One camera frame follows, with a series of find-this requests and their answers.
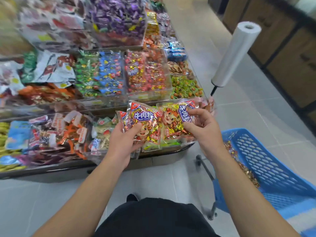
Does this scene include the blue toy candy packet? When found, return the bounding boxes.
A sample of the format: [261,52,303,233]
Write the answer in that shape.
[5,120,33,150]

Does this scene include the person's right forearm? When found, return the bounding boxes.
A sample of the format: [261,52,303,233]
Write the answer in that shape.
[207,150,299,237]

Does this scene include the person's left forearm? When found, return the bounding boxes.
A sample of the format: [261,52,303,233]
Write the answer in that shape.
[35,163,131,237]

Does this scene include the row of green beef packets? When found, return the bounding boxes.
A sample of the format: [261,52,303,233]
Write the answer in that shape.
[74,51,102,97]

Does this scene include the beef cube packets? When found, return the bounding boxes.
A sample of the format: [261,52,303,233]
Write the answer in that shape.
[124,49,169,93]

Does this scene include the person's black clothing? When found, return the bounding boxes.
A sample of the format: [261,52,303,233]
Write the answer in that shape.
[94,197,220,237]

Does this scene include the blue plastic shopping basket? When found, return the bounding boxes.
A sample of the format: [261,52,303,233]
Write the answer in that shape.
[197,128,316,237]

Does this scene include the pile of yellow candies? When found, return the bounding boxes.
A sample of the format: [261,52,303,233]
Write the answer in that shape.
[0,121,25,171]

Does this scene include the pile of red sausage packets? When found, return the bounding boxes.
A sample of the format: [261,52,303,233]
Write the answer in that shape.
[17,0,92,50]

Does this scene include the pile of beige packets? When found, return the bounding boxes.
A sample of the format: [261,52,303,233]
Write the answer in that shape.
[89,116,119,153]

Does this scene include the person's left hand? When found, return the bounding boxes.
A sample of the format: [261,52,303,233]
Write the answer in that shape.
[105,121,146,168]

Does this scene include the pile of dark orange packets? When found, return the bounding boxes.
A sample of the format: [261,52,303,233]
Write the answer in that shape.
[17,84,77,104]

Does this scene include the wooden cabinet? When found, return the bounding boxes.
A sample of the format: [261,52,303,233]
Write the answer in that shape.
[222,0,316,131]

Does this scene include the pile of white meat packets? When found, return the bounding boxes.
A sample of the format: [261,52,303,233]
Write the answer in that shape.
[22,49,77,87]

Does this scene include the pile of green egg packets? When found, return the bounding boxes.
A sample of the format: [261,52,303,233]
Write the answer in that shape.
[170,75,204,99]

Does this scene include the pile of blue orange packets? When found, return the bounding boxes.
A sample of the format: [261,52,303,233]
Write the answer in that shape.
[165,41,187,61]

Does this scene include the person's right hand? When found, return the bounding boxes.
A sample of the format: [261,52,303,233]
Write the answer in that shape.
[183,107,224,156]

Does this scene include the pile of orange brown packets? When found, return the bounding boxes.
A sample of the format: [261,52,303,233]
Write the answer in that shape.
[167,59,194,79]

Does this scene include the pile of assorted small packets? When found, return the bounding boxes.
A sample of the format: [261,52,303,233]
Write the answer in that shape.
[0,62,23,94]

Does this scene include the row of blue beef packets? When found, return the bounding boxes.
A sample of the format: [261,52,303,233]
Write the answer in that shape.
[99,51,124,94]

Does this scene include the pile of pink-label meat packets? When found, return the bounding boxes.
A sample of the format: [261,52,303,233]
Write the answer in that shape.
[195,96,215,113]

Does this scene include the handful of red snack packets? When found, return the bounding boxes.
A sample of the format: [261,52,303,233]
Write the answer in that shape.
[116,100,164,146]
[160,100,197,142]

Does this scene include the pile of orange strip packets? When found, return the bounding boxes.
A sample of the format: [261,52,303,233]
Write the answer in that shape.
[57,111,90,158]

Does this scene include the pile of purple candies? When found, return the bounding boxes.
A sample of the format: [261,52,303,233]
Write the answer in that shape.
[86,0,146,45]

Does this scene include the clear acrylic snack shelves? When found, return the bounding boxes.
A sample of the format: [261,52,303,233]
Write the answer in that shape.
[0,0,215,178]

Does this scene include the pile of gold candy packets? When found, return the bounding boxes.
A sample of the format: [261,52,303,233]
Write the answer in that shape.
[144,11,160,47]

